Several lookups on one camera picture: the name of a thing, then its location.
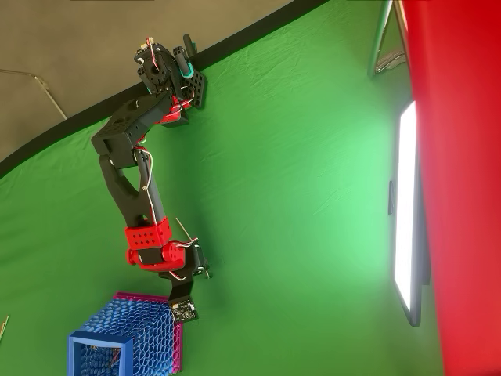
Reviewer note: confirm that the thin wooden stick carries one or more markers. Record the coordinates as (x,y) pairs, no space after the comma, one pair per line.
(3,327)

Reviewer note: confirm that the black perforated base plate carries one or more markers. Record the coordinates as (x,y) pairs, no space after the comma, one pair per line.
(197,88)

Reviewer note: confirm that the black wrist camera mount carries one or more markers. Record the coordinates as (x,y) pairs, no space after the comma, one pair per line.
(184,307)

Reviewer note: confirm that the red blurry object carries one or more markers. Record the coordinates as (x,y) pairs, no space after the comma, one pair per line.
(462,176)

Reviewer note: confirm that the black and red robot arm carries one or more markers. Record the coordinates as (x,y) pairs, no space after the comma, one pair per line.
(129,196)

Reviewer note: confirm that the green table cloth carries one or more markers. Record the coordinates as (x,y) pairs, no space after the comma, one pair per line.
(274,196)

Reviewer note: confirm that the blue and pink lattice basket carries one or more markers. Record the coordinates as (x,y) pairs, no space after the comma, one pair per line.
(141,333)

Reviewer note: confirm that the chrome tube stand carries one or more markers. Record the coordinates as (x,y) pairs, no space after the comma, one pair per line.
(377,39)

